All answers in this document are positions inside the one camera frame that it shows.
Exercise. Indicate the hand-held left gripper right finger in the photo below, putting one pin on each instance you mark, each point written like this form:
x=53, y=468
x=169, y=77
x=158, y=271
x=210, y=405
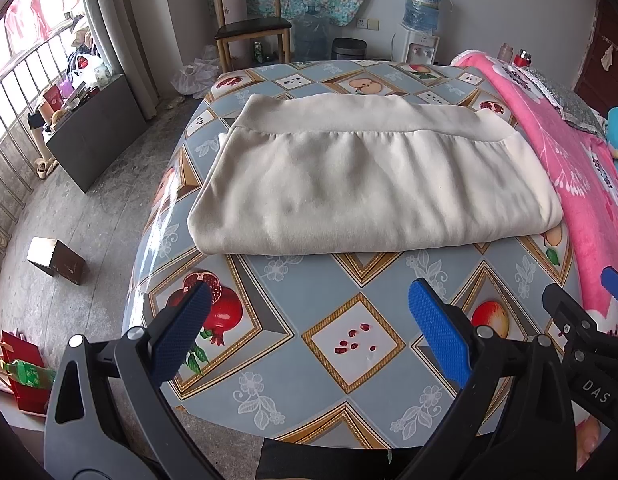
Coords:
x=439, y=335

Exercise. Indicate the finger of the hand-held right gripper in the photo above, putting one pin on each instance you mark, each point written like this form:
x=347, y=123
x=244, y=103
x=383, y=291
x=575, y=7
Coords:
x=564, y=307
x=616, y=285

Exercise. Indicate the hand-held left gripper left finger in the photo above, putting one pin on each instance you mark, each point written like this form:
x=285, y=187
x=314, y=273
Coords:
x=181, y=335

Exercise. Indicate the cream jacket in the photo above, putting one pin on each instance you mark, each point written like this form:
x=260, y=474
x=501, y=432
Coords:
x=364, y=185

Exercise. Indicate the person's right hand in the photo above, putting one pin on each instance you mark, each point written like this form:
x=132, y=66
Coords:
x=591, y=440

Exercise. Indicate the pink floral blanket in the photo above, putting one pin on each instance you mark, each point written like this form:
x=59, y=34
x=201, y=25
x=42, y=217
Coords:
x=579, y=210

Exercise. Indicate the round table with fruit cloth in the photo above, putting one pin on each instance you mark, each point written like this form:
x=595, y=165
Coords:
x=289, y=300

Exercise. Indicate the brown and white box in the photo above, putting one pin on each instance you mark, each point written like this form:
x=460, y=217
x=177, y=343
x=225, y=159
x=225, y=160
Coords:
x=59, y=260

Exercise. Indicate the green packet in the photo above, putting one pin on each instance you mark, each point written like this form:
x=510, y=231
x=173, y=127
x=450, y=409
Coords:
x=31, y=374

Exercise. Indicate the red gift bag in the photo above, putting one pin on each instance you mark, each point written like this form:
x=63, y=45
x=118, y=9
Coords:
x=29, y=395

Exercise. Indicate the dark low cabinet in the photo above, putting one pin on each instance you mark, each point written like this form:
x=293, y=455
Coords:
x=99, y=135

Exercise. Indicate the hanging beige cloth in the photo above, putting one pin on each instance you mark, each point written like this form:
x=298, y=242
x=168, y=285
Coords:
x=607, y=57

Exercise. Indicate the red thermos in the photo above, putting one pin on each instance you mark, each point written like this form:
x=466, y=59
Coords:
x=522, y=58

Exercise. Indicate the dark wooden door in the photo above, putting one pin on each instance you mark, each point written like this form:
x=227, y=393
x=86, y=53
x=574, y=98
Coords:
x=606, y=25

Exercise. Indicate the clear plastic bag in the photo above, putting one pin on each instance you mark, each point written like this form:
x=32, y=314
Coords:
x=194, y=75

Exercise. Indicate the red box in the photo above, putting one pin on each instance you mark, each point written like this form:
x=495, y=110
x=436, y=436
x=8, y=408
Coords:
x=52, y=98

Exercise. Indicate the purple box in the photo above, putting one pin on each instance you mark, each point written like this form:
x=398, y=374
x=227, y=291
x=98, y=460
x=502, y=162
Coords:
x=70, y=89

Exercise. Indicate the white plastic bag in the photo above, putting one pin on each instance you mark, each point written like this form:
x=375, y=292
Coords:
x=91, y=72

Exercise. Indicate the metal window railing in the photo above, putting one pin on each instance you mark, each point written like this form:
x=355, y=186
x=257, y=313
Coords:
x=14, y=110

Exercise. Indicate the white water dispenser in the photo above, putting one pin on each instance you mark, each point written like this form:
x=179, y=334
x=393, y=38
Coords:
x=419, y=49

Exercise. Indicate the green can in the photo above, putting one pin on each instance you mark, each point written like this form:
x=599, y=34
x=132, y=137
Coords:
x=258, y=52

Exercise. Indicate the grey trash bin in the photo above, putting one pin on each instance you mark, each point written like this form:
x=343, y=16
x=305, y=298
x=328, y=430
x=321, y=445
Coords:
x=349, y=49

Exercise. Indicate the grey curtain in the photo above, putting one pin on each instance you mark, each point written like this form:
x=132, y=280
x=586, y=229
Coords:
x=134, y=35

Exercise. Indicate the wooden chair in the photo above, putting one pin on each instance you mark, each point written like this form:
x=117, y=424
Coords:
x=251, y=27

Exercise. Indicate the empty clear water jug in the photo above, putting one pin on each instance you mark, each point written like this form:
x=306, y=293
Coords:
x=311, y=35

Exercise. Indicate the blue water dispenser bottle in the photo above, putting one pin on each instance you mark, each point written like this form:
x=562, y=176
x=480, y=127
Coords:
x=423, y=5

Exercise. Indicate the wall power outlet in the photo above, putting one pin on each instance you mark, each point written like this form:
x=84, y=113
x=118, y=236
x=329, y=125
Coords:
x=368, y=23

